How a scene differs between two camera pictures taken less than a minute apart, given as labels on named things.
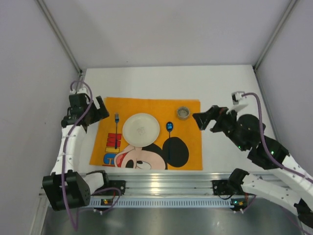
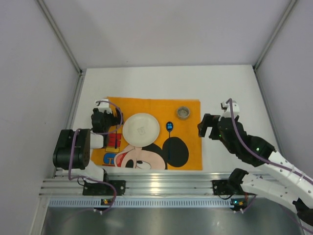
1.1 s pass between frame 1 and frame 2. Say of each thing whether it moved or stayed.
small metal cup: stayed
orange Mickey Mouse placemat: stayed
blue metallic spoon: stayed
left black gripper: moved
